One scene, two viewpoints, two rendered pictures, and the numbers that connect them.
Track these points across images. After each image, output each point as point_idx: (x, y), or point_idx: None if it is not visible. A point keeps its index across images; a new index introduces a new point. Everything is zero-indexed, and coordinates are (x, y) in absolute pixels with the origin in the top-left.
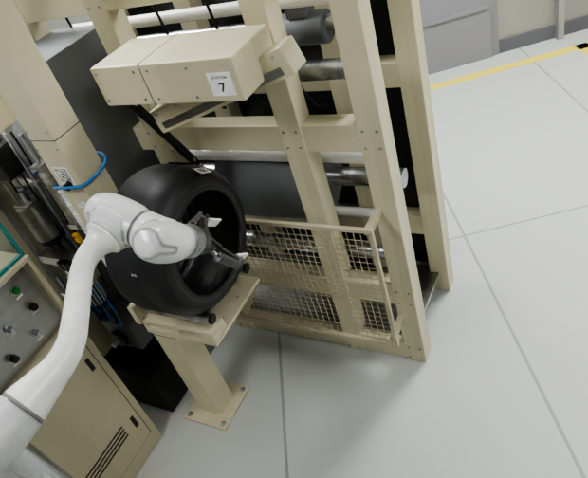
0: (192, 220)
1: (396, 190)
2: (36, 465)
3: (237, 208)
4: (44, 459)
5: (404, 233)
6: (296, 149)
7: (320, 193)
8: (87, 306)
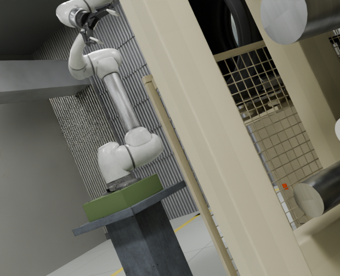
0: (94, 7)
1: (137, 28)
2: (111, 95)
3: (232, 10)
4: (114, 96)
5: (179, 125)
6: None
7: (252, 12)
8: (79, 35)
